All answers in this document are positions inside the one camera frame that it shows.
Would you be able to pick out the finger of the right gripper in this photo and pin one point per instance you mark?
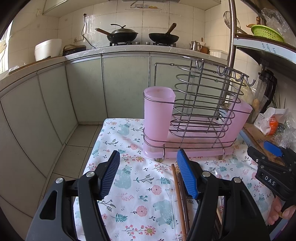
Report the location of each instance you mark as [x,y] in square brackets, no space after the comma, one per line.
[272,148]
[256,155]

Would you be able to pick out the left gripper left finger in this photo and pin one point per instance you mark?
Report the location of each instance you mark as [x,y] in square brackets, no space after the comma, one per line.
[54,219]

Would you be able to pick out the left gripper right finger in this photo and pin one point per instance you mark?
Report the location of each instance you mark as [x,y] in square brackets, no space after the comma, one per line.
[241,219]

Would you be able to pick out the light brown wooden chopstick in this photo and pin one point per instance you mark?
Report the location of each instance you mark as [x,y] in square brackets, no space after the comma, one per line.
[181,213]

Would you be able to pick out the grey kitchen cabinets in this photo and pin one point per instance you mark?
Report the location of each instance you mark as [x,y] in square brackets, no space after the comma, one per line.
[52,112]

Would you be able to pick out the right hand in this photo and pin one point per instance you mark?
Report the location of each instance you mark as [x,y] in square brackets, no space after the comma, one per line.
[275,211]

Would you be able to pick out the wooden cutting board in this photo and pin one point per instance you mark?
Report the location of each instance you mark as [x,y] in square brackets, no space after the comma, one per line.
[258,139]

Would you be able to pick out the white plastic bag orange item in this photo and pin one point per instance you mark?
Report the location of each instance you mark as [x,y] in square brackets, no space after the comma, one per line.
[267,123]

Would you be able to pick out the pink cup right side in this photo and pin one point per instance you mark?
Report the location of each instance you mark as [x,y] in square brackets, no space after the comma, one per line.
[236,118]

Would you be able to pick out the pink cup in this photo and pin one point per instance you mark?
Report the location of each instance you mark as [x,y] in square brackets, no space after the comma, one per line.
[236,118]
[158,108]

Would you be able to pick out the pink drip tray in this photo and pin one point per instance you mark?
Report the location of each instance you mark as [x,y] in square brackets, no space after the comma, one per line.
[198,138]

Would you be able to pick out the black blender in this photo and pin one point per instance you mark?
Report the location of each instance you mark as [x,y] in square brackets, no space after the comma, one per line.
[266,86]

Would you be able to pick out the floral bear tablecloth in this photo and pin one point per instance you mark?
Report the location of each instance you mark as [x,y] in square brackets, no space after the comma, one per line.
[142,202]

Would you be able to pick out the metal storage shelf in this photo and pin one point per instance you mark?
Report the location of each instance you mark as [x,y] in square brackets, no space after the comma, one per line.
[269,53]

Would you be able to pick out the pink cup left side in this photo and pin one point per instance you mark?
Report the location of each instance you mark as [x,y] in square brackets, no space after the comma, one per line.
[158,108]

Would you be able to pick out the green plastic basket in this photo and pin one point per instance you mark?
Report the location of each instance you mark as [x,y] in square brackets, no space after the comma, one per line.
[267,32]

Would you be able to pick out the steel kettle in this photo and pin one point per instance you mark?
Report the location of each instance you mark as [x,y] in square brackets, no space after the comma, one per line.
[195,46]

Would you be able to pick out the clear plastic bag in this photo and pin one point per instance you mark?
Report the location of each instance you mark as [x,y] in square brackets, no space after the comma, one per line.
[277,22]

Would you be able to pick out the chrome shelf pole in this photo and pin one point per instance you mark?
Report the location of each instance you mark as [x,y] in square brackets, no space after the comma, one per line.
[233,25]

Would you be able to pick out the gas stove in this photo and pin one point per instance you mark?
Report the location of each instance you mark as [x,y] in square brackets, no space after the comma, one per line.
[140,43]

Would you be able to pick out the black induction cooker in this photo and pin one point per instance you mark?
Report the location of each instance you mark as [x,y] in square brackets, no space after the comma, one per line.
[71,49]

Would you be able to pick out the white rice cooker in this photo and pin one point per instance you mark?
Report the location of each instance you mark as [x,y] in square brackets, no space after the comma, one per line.
[48,48]

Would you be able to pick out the black wok with lid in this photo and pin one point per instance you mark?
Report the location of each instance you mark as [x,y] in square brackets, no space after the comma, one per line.
[121,35]

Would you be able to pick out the chrome wire utensil rack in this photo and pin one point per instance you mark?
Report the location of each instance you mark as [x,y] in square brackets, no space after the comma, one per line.
[203,88]

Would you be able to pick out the black wok wooden handle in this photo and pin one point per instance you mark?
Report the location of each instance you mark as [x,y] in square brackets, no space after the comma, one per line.
[165,38]

